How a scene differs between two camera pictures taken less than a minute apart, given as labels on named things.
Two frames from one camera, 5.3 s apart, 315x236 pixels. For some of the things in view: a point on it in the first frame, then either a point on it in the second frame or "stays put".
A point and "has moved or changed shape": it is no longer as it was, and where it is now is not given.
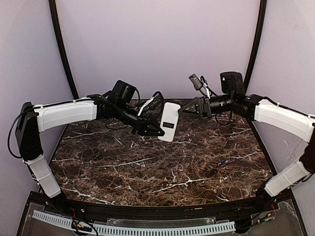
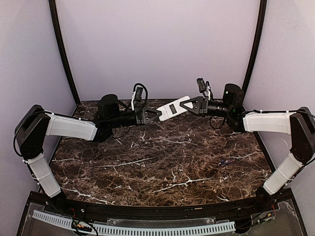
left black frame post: (54, 9) stays put
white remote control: (169, 121) has moved or changed shape
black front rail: (88, 209) stays put
